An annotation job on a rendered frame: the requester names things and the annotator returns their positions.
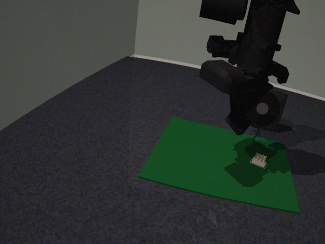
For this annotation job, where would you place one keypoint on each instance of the green circuit board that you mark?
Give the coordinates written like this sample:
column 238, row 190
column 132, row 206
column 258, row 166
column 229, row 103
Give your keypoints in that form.
column 216, row 162

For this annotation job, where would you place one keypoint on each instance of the black cooling fan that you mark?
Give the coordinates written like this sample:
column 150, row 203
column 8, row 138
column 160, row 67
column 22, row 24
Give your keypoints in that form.
column 268, row 110

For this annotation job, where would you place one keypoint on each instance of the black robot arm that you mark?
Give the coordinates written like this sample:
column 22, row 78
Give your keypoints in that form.
column 265, row 17

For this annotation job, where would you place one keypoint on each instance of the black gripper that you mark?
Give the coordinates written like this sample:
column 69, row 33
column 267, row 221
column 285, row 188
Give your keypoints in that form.
column 248, row 82

